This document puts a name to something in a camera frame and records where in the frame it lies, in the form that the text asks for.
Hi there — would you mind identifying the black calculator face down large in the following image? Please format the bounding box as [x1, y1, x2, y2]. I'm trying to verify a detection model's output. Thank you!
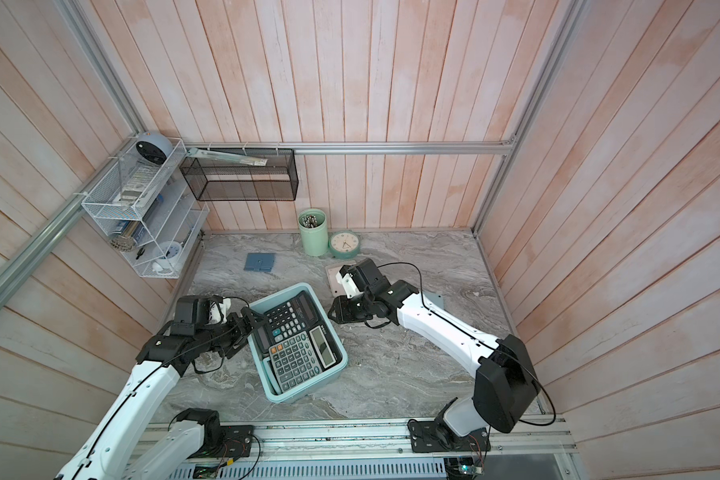
[268, 325, 340, 394]

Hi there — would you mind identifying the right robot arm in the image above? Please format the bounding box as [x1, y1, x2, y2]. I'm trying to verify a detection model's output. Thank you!
[329, 259, 542, 437]

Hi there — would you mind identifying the black calculator face down small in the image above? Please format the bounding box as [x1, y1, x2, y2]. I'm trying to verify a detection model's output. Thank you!
[256, 291, 320, 353]

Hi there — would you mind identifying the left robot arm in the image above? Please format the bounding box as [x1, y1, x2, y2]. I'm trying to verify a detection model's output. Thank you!
[57, 295, 267, 479]

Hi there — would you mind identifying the grey round speaker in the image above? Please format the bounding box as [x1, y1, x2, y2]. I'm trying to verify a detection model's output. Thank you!
[135, 132, 174, 166]

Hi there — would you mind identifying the green pen cup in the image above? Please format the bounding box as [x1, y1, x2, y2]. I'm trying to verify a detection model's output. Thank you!
[297, 208, 328, 257]

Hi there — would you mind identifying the black wire basket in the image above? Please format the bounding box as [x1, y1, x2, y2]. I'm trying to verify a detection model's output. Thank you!
[180, 147, 299, 202]

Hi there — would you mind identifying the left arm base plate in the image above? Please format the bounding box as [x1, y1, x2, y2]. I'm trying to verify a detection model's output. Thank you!
[189, 425, 254, 461]

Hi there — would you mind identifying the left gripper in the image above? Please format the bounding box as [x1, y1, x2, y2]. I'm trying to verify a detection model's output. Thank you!
[196, 306, 269, 358]

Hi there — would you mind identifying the pink calculator back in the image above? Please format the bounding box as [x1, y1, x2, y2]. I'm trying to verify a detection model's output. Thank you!
[325, 263, 345, 297]

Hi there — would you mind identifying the ruler on basket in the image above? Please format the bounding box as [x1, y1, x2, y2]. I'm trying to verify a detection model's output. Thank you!
[187, 148, 268, 167]

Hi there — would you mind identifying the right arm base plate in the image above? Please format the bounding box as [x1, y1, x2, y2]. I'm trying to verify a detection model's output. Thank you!
[407, 419, 492, 454]

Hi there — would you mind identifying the white wire shelf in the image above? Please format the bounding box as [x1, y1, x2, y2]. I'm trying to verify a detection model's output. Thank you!
[82, 135, 209, 279]

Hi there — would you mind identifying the teal calculator face down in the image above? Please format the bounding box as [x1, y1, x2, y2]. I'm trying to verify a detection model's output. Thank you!
[422, 291, 444, 310]

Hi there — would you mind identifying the aluminium front rail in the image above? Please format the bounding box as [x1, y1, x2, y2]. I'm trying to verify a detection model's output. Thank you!
[245, 418, 577, 461]

